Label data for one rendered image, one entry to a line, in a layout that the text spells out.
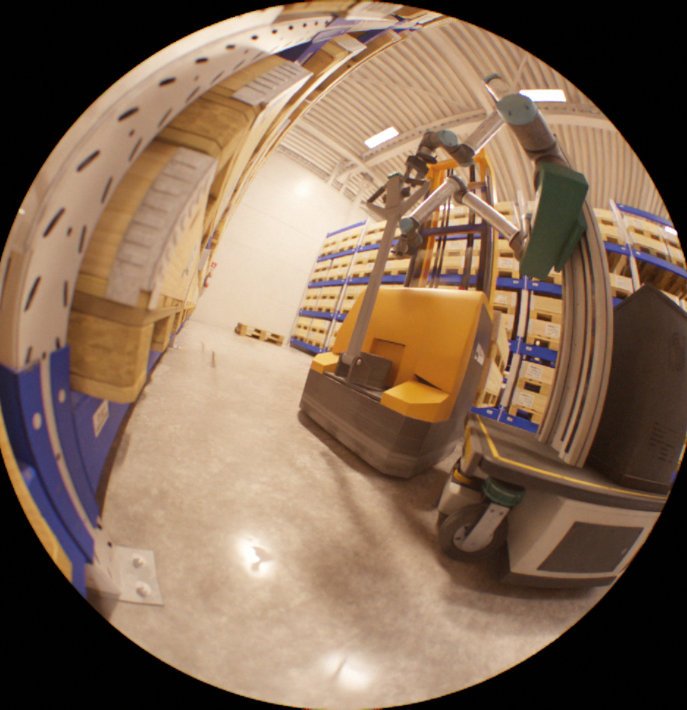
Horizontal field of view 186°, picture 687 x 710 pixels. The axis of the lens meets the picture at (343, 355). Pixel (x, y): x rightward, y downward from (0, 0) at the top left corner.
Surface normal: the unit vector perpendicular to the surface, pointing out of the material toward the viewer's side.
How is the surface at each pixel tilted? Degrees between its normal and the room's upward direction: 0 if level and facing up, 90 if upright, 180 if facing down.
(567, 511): 90
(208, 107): 90
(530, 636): 0
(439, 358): 90
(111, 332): 90
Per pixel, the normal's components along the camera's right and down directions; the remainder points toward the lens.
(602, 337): -0.53, -0.14
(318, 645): 0.29, -0.96
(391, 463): -0.07, 0.00
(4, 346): 0.62, 0.21
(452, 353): -0.61, -0.47
